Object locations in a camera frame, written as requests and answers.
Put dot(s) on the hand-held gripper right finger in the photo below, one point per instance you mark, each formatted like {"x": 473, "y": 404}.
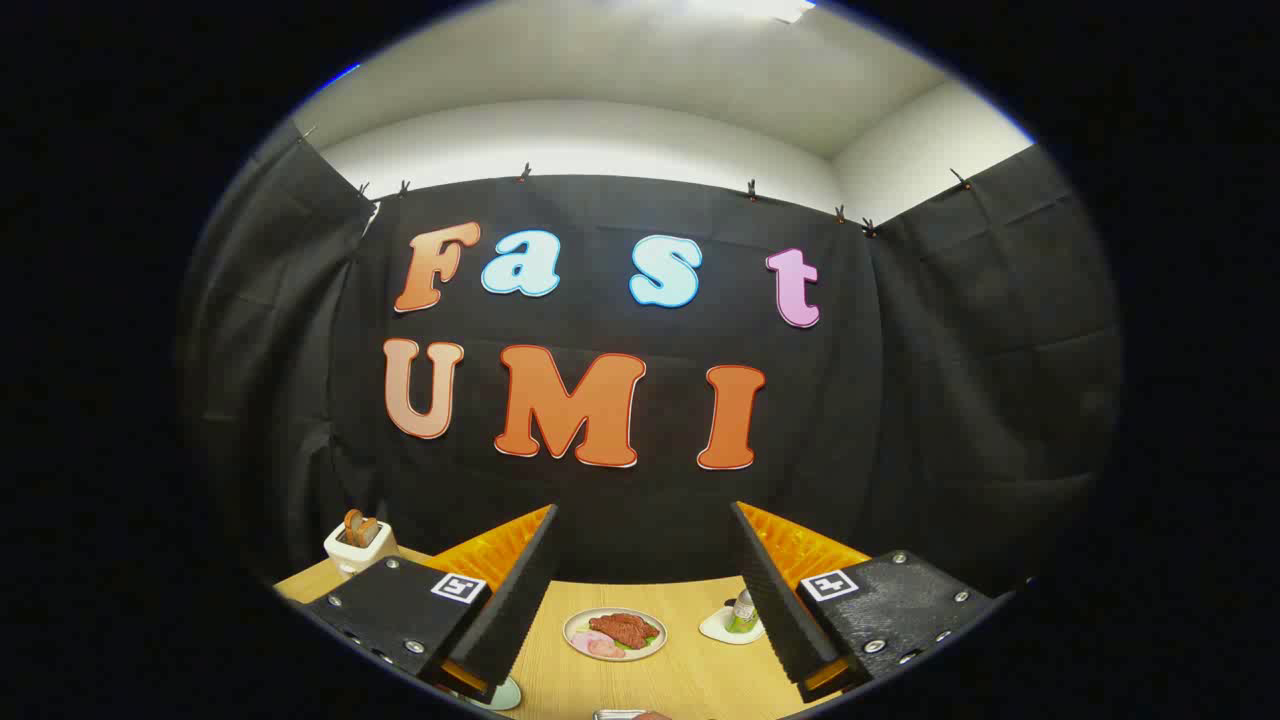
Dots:
{"x": 775, "y": 600}

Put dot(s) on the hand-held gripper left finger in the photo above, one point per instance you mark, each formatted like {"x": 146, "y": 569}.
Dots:
{"x": 520, "y": 600}

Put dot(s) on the green and silver bottle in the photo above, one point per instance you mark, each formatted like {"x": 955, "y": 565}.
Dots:
{"x": 743, "y": 615}

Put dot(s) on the white food plate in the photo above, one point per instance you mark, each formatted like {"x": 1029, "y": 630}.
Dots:
{"x": 578, "y": 624}

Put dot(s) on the white coaster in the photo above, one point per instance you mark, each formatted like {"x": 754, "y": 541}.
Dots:
{"x": 714, "y": 628}

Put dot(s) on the pale pink ham slice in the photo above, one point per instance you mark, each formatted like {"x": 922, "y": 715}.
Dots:
{"x": 585, "y": 641}

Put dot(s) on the light blue plate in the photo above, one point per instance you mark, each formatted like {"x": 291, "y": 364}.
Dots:
{"x": 505, "y": 695}

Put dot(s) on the reddish ham slice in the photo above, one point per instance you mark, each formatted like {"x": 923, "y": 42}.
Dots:
{"x": 610, "y": 650}

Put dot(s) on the brown meat steak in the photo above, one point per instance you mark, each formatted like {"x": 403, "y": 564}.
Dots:
{"x": 620, "y": 630}

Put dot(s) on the green lettuce leaf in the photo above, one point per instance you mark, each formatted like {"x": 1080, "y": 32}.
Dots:
{"x": 651, "y": 634}

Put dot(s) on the metal cutlery rack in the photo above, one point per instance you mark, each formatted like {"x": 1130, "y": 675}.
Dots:
{"x": 615, "y": 714}

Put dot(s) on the white toaster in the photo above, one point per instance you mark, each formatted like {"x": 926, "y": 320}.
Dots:
{"x": 358, "y": 560}

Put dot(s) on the brown toast slice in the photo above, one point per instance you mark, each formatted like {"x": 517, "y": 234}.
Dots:
{"x": 360, "y": 528}

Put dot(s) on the row of cloth clips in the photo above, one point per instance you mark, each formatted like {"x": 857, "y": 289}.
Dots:
{"x": 752, "y": 189}

